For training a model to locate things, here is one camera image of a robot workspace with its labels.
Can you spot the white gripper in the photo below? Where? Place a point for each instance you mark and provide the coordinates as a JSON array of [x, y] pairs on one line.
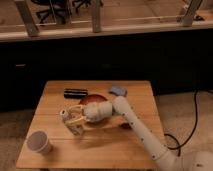
[[105, 110]]

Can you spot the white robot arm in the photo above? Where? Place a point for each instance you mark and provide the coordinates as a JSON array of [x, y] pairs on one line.
[[140, 130]]

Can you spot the black rectangular box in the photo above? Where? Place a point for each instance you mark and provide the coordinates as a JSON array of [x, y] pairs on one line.
[[75, 93]]

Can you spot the red bowl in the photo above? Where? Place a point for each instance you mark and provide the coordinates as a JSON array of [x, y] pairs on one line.
[[93, 99]]

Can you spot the wooden table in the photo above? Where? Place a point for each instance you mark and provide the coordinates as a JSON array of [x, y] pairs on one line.
[[103, 146]]

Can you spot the white paper cup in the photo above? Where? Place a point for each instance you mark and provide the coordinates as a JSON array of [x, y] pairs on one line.
[[38, 142]]

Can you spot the blue sponge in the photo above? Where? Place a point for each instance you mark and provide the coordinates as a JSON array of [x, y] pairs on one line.
[[118, 91]]

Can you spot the dark brown small object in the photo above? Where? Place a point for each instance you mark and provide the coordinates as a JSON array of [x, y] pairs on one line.
[[125, 126]]

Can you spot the black office chair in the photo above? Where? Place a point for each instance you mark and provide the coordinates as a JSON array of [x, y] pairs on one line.
[[55, 7]]

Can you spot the black office chair base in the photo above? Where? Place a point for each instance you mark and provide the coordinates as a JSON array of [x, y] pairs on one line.
[[78, 3]]

